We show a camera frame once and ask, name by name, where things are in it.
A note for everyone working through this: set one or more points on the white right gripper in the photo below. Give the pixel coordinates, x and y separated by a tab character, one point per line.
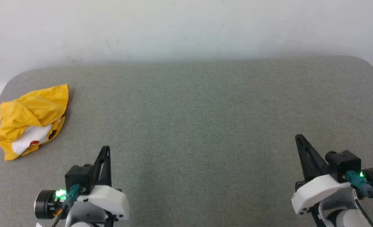
319	189

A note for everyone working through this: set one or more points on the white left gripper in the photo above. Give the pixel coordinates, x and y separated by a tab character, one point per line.
107	198

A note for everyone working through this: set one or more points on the yellow cartoon print t-shirt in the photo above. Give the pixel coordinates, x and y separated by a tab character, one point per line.
32	107

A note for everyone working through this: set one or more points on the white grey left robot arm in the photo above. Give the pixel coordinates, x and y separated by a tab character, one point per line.
85	217

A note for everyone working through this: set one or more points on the black round left wrist motor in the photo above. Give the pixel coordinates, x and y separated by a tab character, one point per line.
44	205

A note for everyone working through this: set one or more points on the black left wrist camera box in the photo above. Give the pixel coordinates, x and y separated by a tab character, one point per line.
77	178

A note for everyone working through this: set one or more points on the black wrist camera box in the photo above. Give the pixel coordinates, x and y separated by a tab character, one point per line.
344	164
77	178

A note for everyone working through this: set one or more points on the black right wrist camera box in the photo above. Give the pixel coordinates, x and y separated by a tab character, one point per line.
344	164

